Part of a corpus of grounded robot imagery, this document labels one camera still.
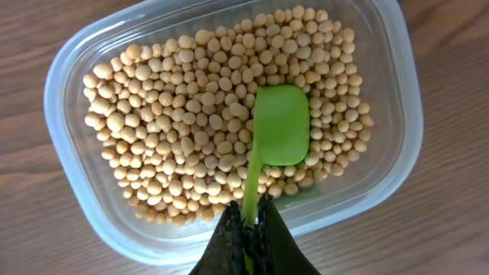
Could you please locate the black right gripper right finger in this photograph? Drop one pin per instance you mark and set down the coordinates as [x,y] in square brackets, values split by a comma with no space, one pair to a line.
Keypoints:
[269,246]

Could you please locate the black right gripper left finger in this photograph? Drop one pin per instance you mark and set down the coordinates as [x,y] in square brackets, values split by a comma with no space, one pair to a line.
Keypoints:
[224,254]

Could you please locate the green plastic scoop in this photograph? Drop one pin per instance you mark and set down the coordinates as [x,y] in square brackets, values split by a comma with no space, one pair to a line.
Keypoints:
[280,138]

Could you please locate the clear plastic soybean container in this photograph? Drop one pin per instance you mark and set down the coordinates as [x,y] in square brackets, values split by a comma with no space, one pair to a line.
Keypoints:
[151,110]

